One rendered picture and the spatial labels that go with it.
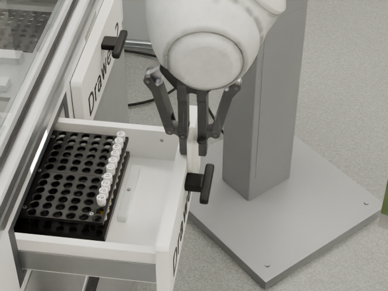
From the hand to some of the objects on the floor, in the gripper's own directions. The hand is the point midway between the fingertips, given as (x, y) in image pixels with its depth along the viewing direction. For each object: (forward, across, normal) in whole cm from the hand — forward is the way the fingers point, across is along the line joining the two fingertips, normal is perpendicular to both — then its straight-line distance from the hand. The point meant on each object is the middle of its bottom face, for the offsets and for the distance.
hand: (193, 152), depth 117 cm
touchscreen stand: (+93, -9, -86) cm, 127 cm away
